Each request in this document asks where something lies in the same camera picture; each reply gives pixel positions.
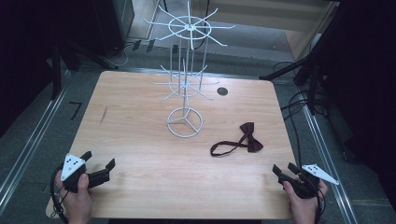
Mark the black round table grommet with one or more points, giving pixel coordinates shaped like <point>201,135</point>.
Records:
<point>222,91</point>

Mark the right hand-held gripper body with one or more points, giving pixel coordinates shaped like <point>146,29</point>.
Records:
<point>306,183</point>

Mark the dark cabinet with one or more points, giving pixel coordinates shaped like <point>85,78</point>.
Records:
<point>113,25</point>

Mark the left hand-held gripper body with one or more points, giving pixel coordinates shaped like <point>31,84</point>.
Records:
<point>71,166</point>

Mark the person's left hand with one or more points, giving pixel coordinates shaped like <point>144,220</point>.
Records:
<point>77,203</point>

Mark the dark red bow tie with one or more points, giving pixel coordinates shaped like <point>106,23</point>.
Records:
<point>253,144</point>

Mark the light wooden board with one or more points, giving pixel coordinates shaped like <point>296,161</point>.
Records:
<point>299,34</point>

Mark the metal floor rail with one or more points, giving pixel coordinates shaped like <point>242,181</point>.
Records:
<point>330,168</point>
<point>34,140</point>

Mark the black metal stand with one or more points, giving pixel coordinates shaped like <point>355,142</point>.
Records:
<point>312,81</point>
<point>56,71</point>

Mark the person's right hand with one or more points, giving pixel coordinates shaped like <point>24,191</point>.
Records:
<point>303,207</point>

